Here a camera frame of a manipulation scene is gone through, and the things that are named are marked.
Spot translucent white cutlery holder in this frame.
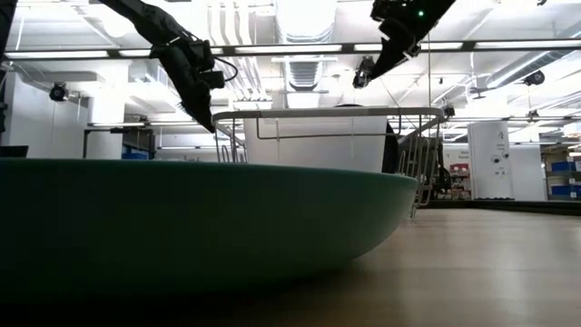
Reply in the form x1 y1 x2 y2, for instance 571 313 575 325
243 115 388 173

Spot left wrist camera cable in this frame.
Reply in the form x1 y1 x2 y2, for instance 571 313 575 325
212 56 240 84

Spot ceiling air duct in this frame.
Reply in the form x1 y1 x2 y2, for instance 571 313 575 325
275 0 338 45

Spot white kiosk cabinet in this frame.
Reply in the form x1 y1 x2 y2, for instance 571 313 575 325
467 121 517 201

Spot storage shelf unit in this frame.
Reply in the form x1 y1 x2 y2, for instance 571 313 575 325
542 144 581 202

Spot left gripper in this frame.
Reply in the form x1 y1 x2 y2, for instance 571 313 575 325
152 38 217 133

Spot black aluminium table frame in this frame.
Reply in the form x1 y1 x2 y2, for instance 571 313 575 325
426 198 581 217

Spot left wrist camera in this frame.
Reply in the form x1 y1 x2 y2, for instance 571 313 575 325
190 39 227 91

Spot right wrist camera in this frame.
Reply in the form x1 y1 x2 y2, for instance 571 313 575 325
370 0 399 23

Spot white partition panel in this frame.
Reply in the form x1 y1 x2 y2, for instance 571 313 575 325
510 144 548 202

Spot large teal plate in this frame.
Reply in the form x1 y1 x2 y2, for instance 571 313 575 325
0 157 419 296

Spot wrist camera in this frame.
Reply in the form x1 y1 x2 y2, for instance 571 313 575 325
370 0 399 23
190 39 227 91

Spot ceiling light strip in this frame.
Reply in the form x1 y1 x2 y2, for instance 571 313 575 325
474 39 581 50
4 49 110 60
235 44 342 54

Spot red printed boxes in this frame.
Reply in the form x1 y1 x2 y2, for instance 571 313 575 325
448 163 472 201

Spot black desk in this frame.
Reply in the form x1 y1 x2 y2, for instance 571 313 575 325
83 126 153 160

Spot ceiling vent grille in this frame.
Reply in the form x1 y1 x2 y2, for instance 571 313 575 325
287 60 322 92

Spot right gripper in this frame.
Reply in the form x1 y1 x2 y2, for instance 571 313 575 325
369 0 437 81

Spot wire dish rack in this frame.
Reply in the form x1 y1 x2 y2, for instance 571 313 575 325
212 106 448 220

